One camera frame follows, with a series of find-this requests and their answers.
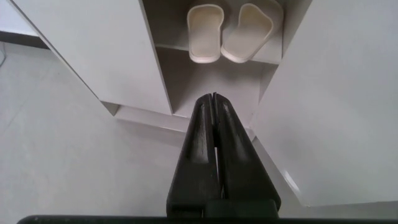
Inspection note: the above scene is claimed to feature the white slipper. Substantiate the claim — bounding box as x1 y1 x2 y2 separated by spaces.
220 2 275 64
187 4 225 64

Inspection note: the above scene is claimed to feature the white cabinet door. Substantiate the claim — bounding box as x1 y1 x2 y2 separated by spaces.
249 0 398 208
9 0 173 116

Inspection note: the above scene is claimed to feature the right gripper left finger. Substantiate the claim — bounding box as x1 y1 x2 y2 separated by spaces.
166 93 222 218

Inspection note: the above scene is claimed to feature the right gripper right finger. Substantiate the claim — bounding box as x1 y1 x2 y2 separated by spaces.
213 92 282 218

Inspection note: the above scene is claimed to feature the white shoe cabinet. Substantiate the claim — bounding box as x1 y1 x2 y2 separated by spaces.
101 0 313 142

